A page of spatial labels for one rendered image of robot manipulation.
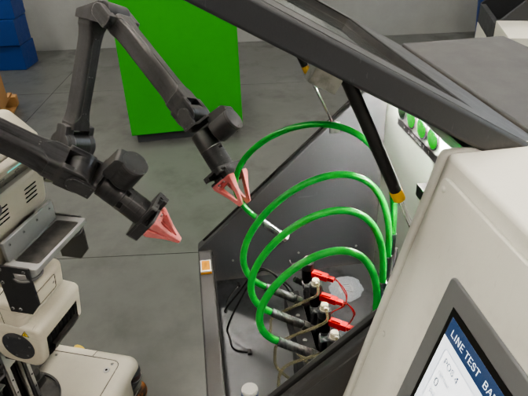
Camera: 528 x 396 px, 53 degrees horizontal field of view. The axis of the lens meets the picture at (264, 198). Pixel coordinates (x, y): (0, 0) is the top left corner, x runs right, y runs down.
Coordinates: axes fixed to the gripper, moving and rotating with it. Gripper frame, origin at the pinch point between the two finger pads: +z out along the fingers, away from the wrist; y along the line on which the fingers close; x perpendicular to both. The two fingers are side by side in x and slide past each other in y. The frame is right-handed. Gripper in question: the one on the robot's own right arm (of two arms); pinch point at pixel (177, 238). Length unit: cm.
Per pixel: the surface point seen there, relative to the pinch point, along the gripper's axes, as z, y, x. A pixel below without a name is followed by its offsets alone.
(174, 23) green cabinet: -47, -80, 316
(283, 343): 24.4, 9.9, -19.1
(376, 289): 29.5, 29.2, -14.4
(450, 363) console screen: 23, 44, -45
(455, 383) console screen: 24, 43, -47
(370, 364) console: 29.3, 26.6, -30.5
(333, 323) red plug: 33.5, 14.2, -9.7
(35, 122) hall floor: -93, -259, 347
